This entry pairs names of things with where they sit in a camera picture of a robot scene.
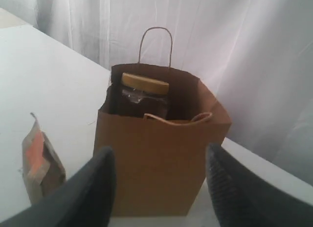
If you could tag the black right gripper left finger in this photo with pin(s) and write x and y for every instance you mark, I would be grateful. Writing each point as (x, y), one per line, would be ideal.
(85, 200)

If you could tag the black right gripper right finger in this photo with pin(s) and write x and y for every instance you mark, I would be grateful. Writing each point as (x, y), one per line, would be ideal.
(248, 191)

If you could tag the brown coffee pouch orange label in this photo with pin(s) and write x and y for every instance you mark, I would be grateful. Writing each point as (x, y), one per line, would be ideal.
(42, 169)

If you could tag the brown paper shopping bag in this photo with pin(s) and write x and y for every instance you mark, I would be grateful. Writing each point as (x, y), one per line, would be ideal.
(160, 162)

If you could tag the clear jar gold lid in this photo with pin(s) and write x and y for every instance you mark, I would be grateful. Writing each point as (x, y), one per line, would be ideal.
(140, 95)

